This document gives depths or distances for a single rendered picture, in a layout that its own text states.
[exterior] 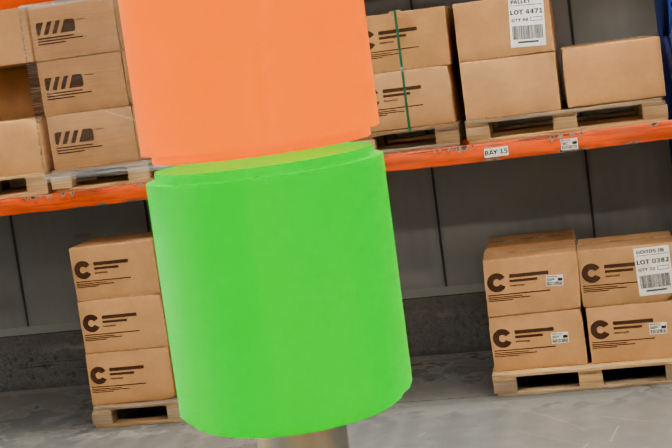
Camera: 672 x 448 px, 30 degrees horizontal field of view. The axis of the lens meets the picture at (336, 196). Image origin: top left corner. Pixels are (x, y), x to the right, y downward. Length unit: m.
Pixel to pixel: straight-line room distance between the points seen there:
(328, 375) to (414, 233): 8.97
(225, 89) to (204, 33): 0.01
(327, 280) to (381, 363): 0.02
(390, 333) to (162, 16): 0.08
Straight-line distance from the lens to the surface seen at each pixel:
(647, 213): 9.15
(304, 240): 0.24
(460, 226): 9.17
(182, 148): 0.24
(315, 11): 0.24
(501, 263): 7.88
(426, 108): 7.80
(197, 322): 0.25
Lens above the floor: 2.23
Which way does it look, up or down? 6 degrees down
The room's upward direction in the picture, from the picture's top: 8 degrees counter-clockwise
